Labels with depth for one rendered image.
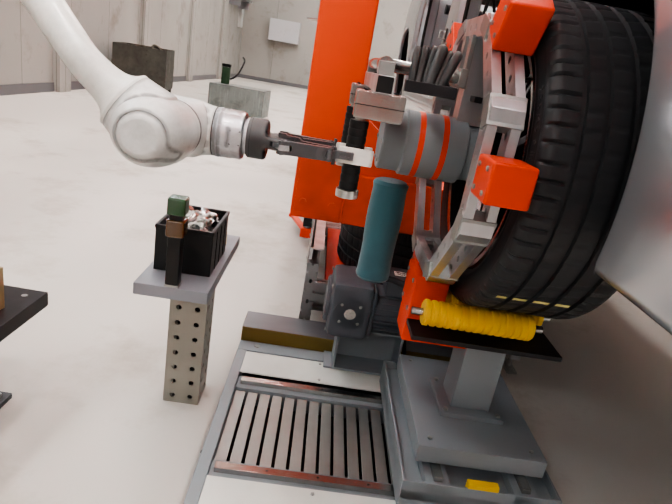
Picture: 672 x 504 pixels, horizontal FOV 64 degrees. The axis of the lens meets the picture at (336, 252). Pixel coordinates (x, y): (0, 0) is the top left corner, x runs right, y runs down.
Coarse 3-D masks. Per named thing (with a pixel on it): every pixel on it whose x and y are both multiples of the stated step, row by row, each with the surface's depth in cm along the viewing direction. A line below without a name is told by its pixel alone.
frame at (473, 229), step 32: (480, 32) 103; (512, 64) 94; (512, 96) 89; (480, 128) 92; (512, 128) 89; (416, 192) 143; (416, 224) 136; (480, 224) 95; (416, 256) 129; (448, 256) 104
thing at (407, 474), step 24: (384, 360) 163; (384, 384) 156; (384, 408) 150; (408, 432) 135; (408, 456) 127; (408, 480) 116; (432, 480) 118; (456, 480) 122; (480, 480) 123; (504, 480) 124; (528, 480) 123
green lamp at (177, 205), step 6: (168, 198) 114; (174, 198) 114; (180, 198) 115; (186, 198) 116; (168, 204) 115; (174, 204) 115; (180, 204) 115; (186, 204) 115; (168, 210) 115; (174, 210) 115; (180, 210) 115; (186, 210) 116; (180, 216) 116
